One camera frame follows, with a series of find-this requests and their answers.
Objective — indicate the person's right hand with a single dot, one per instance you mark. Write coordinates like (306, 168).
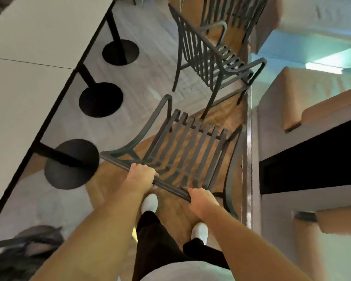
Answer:
(204, 203)

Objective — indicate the person's left hand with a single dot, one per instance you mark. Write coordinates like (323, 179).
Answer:
(140, 177)

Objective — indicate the person's right fingers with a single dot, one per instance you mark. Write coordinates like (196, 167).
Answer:
(193, 196)

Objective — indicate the person's left fingers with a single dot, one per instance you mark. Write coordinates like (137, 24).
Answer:
(153, 173)

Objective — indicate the dark metal slatted chair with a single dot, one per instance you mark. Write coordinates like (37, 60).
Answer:
(237, 11)
(187, 149)
(210, 58)

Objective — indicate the person's left forearm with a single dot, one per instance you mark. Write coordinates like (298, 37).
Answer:
(99, 231)

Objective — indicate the person's right forearm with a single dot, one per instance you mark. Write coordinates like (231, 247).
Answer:
(245, 245)

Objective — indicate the white shoe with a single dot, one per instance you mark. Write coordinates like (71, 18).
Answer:
(150, 202)
(199, 230)

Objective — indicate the black trousers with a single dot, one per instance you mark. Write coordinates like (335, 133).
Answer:
(155, 239)

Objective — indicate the white shirt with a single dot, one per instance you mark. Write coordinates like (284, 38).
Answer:
(181, 272)

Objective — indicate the black round table base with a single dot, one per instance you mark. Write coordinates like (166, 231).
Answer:
(121, 52)
(101, 100)
(71, 165)

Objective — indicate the grey bench base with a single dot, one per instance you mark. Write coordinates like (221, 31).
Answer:
(280, 172)

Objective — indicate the tan bench cushion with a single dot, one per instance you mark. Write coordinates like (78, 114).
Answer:
(339, 220)
(310, 93)
(269, 23)
(336, 106)

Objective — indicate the dark chair with grey seat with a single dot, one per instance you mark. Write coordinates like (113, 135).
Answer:
(20, 251)

